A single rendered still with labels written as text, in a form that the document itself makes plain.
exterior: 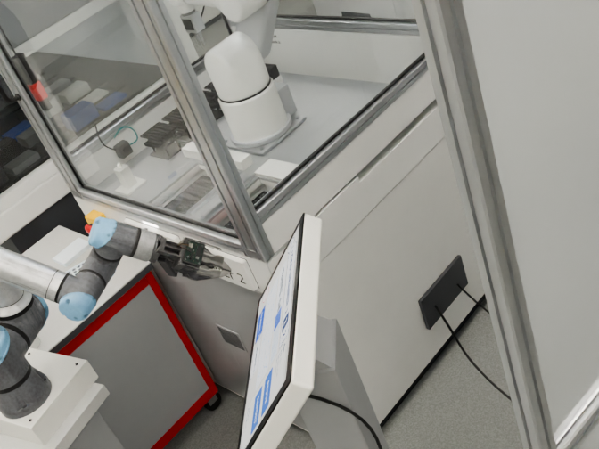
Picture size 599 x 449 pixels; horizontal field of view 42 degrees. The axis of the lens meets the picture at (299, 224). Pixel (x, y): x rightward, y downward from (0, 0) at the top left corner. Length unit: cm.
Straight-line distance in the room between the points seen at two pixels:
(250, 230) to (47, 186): 136
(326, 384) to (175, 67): 80
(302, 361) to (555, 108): 67
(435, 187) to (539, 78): 166
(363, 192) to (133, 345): 98
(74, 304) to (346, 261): 89
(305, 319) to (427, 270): 126
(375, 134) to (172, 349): 111
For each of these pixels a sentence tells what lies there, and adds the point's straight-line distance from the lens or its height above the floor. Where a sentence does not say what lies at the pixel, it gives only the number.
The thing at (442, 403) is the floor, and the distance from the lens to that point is 291.
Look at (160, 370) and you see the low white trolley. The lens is 293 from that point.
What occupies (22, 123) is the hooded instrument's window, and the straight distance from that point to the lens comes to 323.
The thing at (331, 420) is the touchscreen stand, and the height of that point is 86.
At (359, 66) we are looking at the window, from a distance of 235.
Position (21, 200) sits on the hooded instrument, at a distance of 326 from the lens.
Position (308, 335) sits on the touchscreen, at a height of 118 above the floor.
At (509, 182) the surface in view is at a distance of 108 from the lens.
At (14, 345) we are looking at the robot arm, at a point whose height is 102.
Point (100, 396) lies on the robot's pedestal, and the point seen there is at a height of 74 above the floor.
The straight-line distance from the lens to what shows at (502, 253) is 108.
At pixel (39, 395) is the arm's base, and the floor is 86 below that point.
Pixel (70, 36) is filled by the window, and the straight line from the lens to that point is 226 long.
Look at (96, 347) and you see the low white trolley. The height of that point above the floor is 63.
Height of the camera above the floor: 221
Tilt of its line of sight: 34 degrees down
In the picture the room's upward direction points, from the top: 22 degrees counter-clockwise
